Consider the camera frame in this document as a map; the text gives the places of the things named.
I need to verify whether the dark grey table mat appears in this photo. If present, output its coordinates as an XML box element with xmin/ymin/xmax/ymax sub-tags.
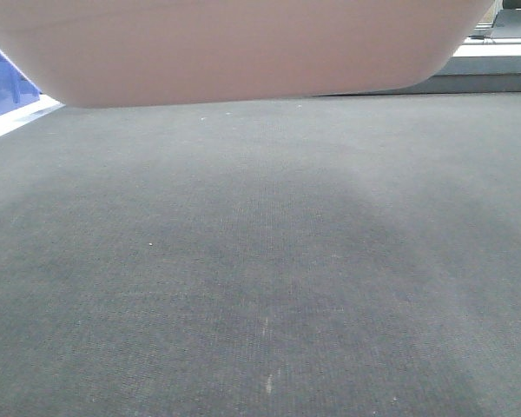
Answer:
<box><xmin>0</xmin><ymin>94</ymin><xmax>521</xmax><ymax>416</ymax></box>

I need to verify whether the blue crate at left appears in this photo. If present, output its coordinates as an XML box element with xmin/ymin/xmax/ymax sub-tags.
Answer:
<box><xmin>0</xmin><ymin>52</ymin><xmax>40</xmax><ymax>116</ymax></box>

